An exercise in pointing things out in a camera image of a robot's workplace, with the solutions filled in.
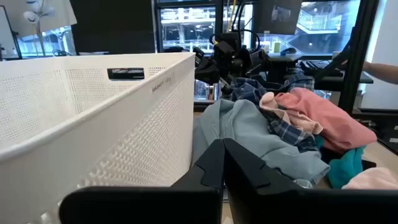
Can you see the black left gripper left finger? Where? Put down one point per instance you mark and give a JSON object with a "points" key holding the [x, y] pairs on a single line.
{"points": [[140, 205]]}

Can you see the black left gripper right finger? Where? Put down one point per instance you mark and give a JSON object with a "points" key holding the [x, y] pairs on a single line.
{"points": [[280, 205]]}

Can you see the blue plaid shirt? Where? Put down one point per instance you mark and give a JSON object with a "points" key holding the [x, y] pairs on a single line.
{"points": [[245, 88]]}

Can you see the grey-blue shirt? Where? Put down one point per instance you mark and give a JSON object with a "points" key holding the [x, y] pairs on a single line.
{"points": [[245, 127]]}

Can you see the teal garment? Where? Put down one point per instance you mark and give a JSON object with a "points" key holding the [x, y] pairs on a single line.
{"points": [[345, 169]]}

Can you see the pale pink garment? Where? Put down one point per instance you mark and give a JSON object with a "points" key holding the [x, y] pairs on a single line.
{"points": [[280, 110]]}

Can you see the white perforated laundry basket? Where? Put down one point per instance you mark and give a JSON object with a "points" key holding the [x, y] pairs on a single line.
{"points": [[93, 124]]}

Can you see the dusty pink ribbed cloth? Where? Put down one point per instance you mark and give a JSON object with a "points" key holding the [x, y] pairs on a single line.
{"points": [[373, 180]]}

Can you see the coral pink t-shirt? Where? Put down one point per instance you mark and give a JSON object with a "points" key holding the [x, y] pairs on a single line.
{"points": [[329, 121]]}

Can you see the person's forearm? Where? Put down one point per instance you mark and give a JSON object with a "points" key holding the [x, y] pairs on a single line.
{"points": [[384, 72]]}

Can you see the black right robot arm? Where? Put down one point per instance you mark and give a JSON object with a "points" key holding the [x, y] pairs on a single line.
{"points": [[231, 49]]}

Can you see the small black monitor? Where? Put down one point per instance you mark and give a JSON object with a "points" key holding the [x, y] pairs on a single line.
{"points": [[278, 15]]}

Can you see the large black monitor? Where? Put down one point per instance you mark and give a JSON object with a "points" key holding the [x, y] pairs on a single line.
{"points": [[112, 28]]}

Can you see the white floor lamp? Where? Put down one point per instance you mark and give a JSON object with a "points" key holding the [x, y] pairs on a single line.
{"points": [[38, 18]]}

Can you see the whiteboard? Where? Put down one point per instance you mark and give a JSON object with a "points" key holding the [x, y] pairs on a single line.
{"points": [[6, 34]]}

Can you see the black metal table frame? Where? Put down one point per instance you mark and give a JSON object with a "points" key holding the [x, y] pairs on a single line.
{"points": [[357, 46]]}

